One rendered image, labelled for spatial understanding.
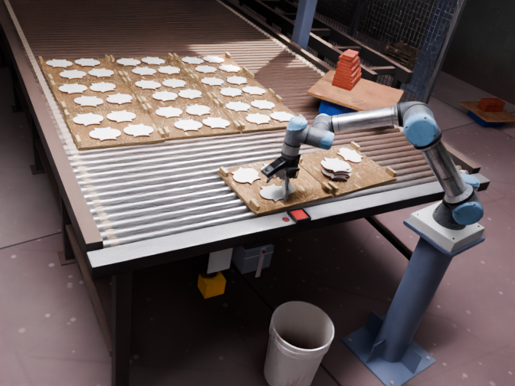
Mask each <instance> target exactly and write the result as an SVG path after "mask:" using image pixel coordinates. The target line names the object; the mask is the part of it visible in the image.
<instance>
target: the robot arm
mask: <svg viewBox="0 0 515 386"><path fill-rule="evenodd" d="M391 125H397V126H404V134H405V137H406V139H407V140H408V141H409V142H410V143H411V144H412V145H413V146H414V148H415V149H416V150H420V151H421V152H422V154H423V156H424V157H425V159H426V161H427V162H428V164H429V165H430V167H431V170H432V171H433V172H434V174H435V176H436V178H437V180H438V181H439V183H440V184H441V186H442V188H443V189H444V192H445V195H444V198H443V200H442V202H441V203H440V204H439V206H437V207H436V209H435V210H434V212H433V214H432V217H433V219H434V220H435V222H437V223H438V224H440V225H441V226H442V227H445V228H447V229H451V230H456V231H459V230H463V229H465V227H466V225H471V224H475V223H477V222H478V221H479V220H480V219H481V218H482V217H483V214H484V209H483V206H482V205H481V201H480V199H479V196H478V193H477V190H478V187H480V186H479V185H480V182H479V180H478V179H476V178H475V177H473V176H471V175H466V174H462V173H460V172H459V171H458V169H457V167H456V165H455V164H454V162H453V160H452V158H451V157H450V155H449V153H448V151H447V149H446V148H445V146H444V144H443V142H442V141H441V138H442V136H443V134H442V132H441V130H440V129H439V127H438V124H437V123H436V122H435V118H434V115H433V112H432V109H431V107H430V106H429V105H428V104H426V103H423V102H419V101H409V102H403V103H396V104H395V105H394V106H391V107H385V108H379V109H374V110H365V111H359V112H354V113H344V114H339V115H334V116H328V115H326V114H320V115H318V116H317V117H316V118H315V120H314V121H313V127H311V126H308V125H307V121H306V120H305V119H303V118H302V117H299V116H294V117H292V118H290V121H289V123H288V126H287V131H286V134H285V137H284V142H283V145H282V149H281V156H280V157H278V158H277V159H275V160H274V161H273V162H272V163H270V164H269V165H267V166H266V167H264V168H263V169H262V170H261V171H262V173H263V174H264V175H265V176H266V177H267V181H266V183H268V182H269V181H270V180H271V179H272V178H273V177H275V176H278V177H279V178H280V180H281V179H283V181H282V183H281V186H282V189H283V191H282V192H283V199H284V200H285V201H287V199H288V195H289V194H290V193H292V192H294V191H295V187H294V186H292V185H291V184H290V179H289V178H293V179H295V178H297V176H298V173H299V171H300V168H299V167H298V164H299V161H300V157H301V154H300V153H299V151H300V147H301V144H302V143H303V144H306V145H309V146H313V147H317V148H319V149H325V150H330V148H331V146H332V144H333V139H334V133H336V132H347V131H353V130H358V129H368V128H374V127H380V126H391ZM297 172H298V173H297ZM296 173H297V176H296Z"/></svg>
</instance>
